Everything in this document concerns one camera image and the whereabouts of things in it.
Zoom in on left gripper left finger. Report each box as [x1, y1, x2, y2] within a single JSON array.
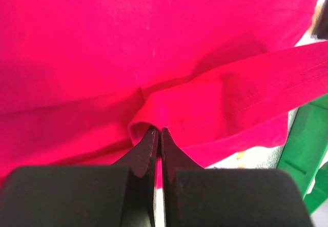
[[1, 127, 158, 226]]

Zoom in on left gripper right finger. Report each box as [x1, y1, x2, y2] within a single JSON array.
[[160, 129, 312, 227]]

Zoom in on red t shirt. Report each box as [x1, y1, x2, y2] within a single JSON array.
[[1, 0, 327, 179]]

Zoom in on green plastic bin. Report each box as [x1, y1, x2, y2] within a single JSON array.
[[277, 95, 327, 214]]

